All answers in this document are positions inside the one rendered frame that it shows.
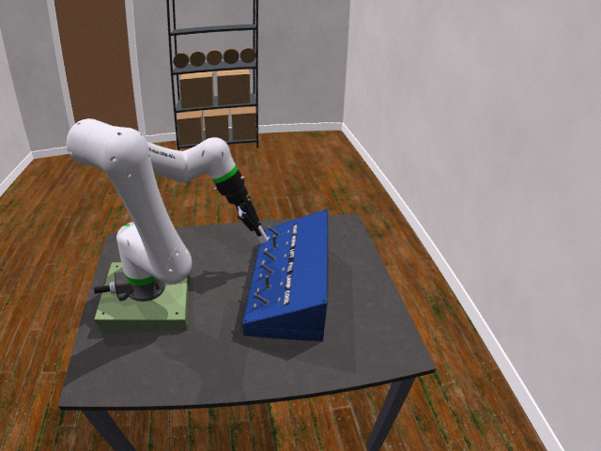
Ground blue control panel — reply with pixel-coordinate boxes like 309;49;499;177
242;209;328;341

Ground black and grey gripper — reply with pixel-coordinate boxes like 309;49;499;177
226;185;268;243

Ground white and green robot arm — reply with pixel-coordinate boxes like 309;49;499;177
67;119;245;302

